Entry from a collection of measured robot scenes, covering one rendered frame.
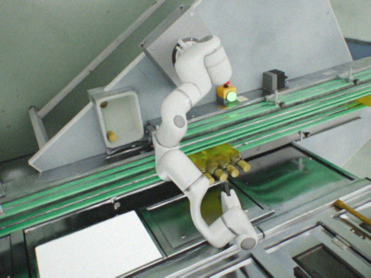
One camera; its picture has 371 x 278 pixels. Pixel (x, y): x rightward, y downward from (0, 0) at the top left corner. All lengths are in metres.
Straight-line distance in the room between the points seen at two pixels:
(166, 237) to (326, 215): 0.63
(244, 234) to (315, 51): 1.27
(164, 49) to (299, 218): 0.86
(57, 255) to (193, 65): 0.86
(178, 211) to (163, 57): 0.64
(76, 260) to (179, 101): 0.69
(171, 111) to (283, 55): 1.02
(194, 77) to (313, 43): 1.05
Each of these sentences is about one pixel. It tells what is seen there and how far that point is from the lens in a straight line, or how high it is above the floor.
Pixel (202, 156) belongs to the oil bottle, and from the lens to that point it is 1.62.
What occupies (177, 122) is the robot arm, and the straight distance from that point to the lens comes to 1.14.
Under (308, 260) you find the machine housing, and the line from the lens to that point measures 1.42.
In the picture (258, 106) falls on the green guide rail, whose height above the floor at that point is 0.91.
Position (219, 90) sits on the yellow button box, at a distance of 1.80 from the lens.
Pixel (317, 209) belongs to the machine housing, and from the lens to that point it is 1.58.
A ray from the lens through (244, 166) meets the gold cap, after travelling 1.55.
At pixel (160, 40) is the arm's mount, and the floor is 0.85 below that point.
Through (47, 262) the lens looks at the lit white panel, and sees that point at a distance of 1.51.
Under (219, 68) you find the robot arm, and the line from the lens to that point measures 1.31.
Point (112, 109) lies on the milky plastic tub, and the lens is 1.64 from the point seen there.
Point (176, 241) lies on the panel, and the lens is 1.43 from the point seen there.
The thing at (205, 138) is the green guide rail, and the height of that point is 0.92.
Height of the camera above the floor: 2.27
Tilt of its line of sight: 55 degrees down
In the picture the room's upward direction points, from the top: 130 degrees clockwise
